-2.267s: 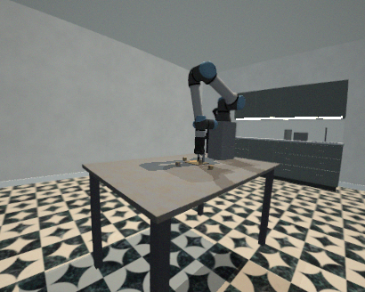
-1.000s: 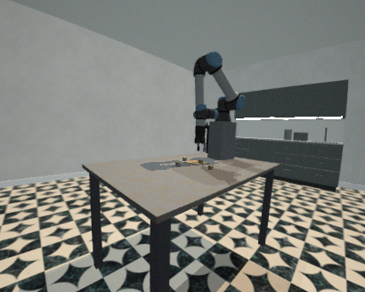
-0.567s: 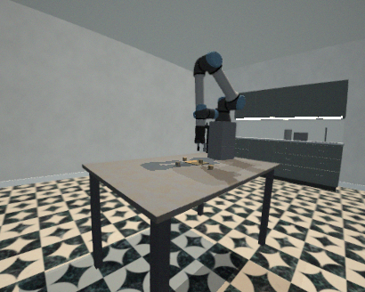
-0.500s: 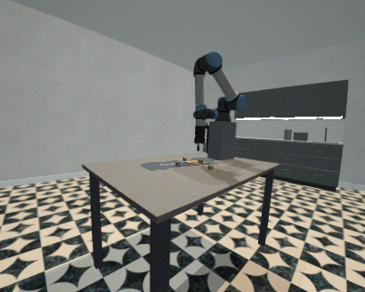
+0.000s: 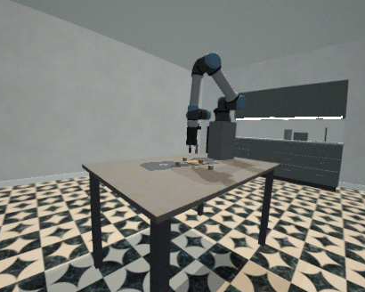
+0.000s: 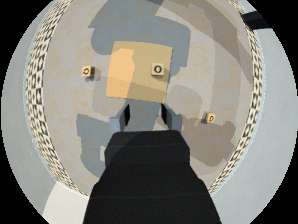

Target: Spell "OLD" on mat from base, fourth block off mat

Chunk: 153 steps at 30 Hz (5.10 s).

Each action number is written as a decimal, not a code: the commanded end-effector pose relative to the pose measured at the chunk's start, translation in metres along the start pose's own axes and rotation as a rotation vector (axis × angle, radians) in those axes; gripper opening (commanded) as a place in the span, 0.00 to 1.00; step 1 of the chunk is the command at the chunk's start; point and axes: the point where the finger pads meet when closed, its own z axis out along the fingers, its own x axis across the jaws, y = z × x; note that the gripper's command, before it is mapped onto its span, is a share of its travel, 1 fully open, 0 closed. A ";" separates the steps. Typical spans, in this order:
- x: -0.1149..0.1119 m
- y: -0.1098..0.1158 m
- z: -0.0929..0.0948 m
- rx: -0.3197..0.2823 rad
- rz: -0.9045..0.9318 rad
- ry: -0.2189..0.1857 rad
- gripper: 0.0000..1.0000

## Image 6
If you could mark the tan flat mat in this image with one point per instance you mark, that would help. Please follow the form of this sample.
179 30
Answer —
129 73

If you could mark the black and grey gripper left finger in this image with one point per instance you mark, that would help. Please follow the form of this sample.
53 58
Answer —
118 123

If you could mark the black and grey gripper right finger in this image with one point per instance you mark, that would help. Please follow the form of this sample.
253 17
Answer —
173 121

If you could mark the tan block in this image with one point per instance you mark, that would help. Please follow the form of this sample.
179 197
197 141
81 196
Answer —
157 69
209 117
88 71

